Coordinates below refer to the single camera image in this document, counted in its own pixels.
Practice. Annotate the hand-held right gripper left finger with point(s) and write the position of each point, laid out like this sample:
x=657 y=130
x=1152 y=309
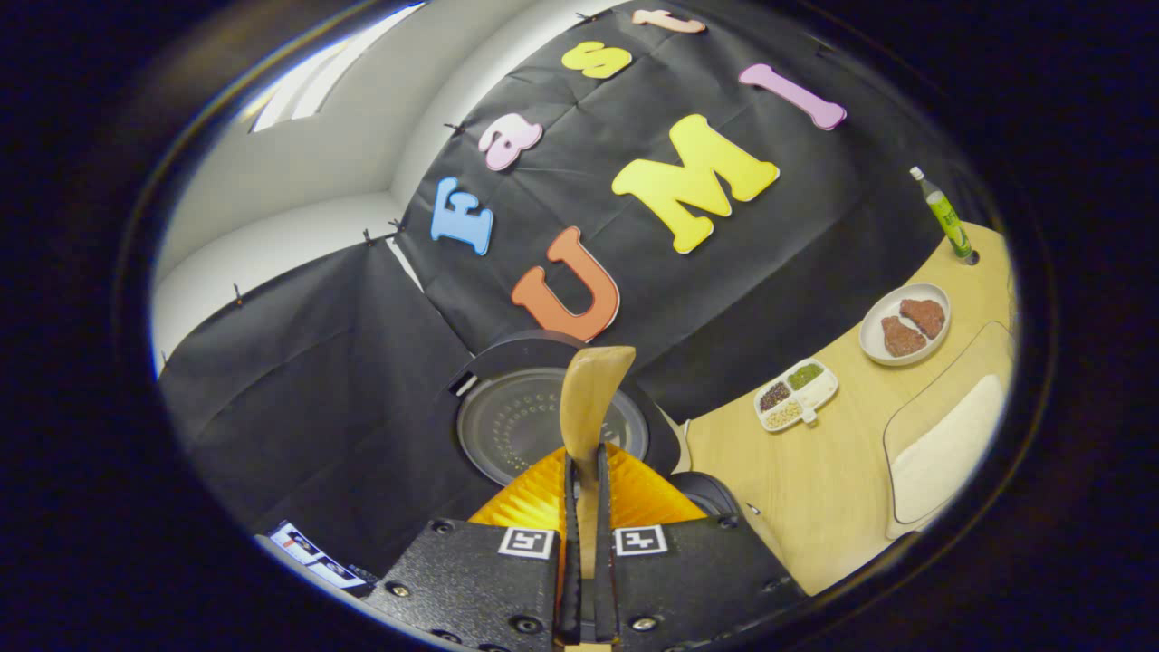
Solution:
x=570 y=589

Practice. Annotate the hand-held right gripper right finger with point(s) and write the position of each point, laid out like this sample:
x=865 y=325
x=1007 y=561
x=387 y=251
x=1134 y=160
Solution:
x=604 y=580

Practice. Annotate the black rice cooker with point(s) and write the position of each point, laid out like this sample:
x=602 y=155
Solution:
x=516 y=421

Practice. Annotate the wooden spoon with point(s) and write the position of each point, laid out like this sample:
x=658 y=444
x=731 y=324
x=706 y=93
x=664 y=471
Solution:
x=589 y=398

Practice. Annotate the computer monitor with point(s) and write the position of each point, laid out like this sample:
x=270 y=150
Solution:
x=312 y=554

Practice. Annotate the white divided grain dish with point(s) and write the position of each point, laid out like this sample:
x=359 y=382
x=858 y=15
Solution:
x=819 y=391

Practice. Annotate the black backdrop cloth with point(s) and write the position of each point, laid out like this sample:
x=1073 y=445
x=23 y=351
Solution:
x=317 y=389

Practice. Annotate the white round plate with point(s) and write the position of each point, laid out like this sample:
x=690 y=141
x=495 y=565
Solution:
x=869 y=337

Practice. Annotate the brown meat piece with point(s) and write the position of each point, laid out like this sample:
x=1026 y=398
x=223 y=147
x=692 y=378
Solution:
x=924 y=317
x=901 y=337

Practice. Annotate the green tea bottle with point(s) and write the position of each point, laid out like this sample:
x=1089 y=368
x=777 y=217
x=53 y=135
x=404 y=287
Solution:
x=943 y=217

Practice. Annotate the large ceiling light panel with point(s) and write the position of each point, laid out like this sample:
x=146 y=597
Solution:
x=308 y=86

